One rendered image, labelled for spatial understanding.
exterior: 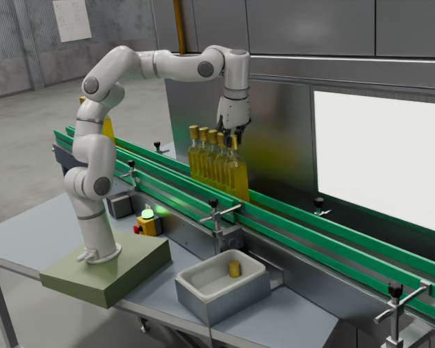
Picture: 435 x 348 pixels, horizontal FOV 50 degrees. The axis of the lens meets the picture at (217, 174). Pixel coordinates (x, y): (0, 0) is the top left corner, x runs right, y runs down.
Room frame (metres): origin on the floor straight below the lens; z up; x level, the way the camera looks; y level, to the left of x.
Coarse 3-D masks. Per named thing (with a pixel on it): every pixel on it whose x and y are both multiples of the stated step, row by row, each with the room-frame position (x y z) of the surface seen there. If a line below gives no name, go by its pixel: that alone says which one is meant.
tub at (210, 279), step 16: (224, 256) 1.27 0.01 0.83; (240, 256) 1.26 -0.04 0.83; (192, 272) 1.21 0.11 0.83; (208, 272) 1.24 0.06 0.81; (224, 272) 1.27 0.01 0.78; (240, 272) 1.26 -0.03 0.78; (256, 272) 1.15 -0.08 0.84; (192, 288) 1.11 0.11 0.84; (208, 288) 1.21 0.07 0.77; (224, 288) 1.09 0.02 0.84
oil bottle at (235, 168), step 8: (232, 160) 1.43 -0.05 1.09; (240, 160) 1.44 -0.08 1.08; (224, 168) 1.46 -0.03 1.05; (232, 168) 1.42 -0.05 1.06; (240, 168) 1.43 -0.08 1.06; (232, 176) 1.43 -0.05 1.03; (240, 176) 1.43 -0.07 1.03; (232, 184) 1.43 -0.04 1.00; (240, 184) 1.43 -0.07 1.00; (232, 192) 1.44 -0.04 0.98; (240, 192) 1.43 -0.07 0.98; (248, 192) 1.45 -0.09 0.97; (248, 200) 1.44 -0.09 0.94
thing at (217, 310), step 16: (256, 256) 1.30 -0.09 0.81; (272, 272) 1.23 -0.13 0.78; (176, 288) 1.19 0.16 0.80; (240, 288) 1.11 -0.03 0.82; (256, 288) 1.14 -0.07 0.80; (272, 288) 1.18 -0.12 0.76; (192, 304) 1.11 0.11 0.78; (208, 304) 1.05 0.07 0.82; (224, 304) 1.08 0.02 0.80; (240, 304) 1.10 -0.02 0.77; (208, 320) 1.05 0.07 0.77
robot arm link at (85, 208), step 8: (72, 168) 1.42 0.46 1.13; (80, 168) 1.40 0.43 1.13; (72, 176) 1.38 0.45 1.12; (80, 176) 1.35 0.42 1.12; (64, 184) 1.40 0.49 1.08; (72, 184) 1.36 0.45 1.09; (80, 184) 1.34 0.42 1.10; (72, 192) 1.37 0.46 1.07; (80, 192) 1.34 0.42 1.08; (72, 200) 1.39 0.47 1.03; (80, 200) 1.38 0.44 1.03; (88, 200) 1.39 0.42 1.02; (96, 200) 1.40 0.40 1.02; (80, 208) 1.37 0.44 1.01; (88, 208) 1.37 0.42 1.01; (96, 208) 1.38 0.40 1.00; (104, 208) 1.41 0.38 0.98; (80, 216) 1.37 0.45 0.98; (88, 216) 1.37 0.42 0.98; (96, 216) 1.38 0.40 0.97
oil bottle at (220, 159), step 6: (216, 156) 1.51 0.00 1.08; (222, 156) 1.49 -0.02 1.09; (228, 156) 1.49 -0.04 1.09; (216, 162) 1.50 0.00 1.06; (222, 162) 1.47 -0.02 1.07; (216, 168) 1.51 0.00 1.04; (222, 168) 1.48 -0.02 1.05; (222, 174) 1.48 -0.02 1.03; (222, 180) 1.48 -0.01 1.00; (222, 186) 1.49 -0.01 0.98
